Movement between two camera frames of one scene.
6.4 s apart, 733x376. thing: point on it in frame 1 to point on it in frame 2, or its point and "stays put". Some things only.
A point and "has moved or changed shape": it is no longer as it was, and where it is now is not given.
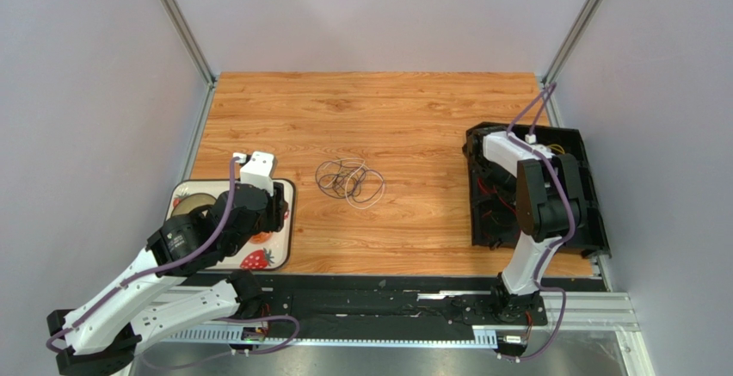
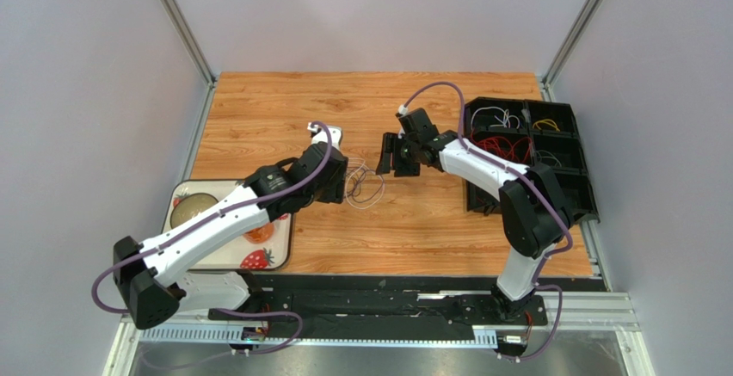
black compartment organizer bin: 495,206 has moved or changed shape
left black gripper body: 265,224 to 334,191
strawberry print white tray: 271,250 stays put
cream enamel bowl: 193,200 stays put
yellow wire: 556,148 to 547,121
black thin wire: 350,166 has moved or changed shape
